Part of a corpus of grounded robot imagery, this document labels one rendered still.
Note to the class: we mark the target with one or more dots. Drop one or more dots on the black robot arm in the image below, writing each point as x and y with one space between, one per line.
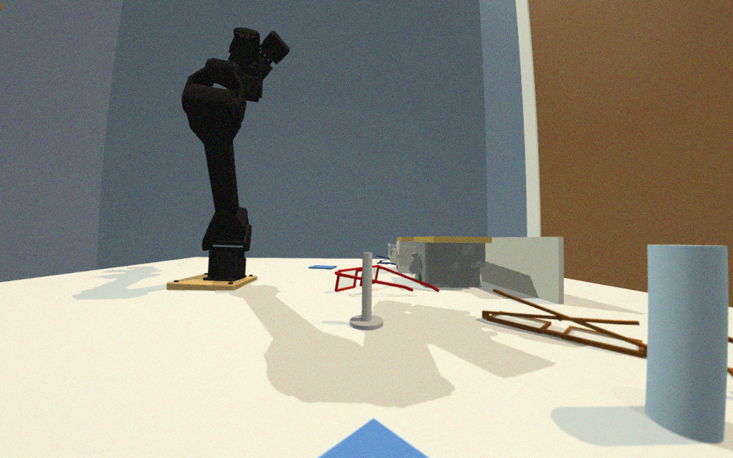
215 116

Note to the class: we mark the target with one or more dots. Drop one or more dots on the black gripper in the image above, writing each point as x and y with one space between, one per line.
274 49

